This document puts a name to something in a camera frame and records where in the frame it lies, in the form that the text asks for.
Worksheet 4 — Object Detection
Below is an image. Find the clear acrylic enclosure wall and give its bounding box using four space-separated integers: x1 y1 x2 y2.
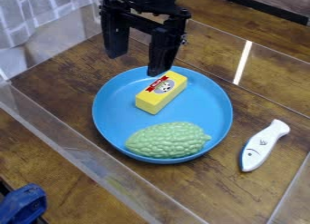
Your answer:
0 0 310 224

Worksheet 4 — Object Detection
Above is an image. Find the blue clamp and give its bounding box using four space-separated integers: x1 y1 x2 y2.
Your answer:
0 183 46 224

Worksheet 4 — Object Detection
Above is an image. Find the green bumpy toy gourd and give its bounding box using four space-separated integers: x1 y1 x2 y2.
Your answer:
124 122 212 159

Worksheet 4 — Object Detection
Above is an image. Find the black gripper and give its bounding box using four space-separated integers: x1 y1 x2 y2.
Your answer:
100 0 190 77

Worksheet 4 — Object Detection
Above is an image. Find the white blue toy fish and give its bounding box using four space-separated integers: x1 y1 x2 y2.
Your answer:
239 120 291 172

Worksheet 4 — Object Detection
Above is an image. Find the blue round plate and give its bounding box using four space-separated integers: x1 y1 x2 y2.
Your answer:
92 66 233 164

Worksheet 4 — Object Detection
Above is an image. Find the yellow toy butter block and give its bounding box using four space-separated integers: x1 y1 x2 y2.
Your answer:
134 71 186 114

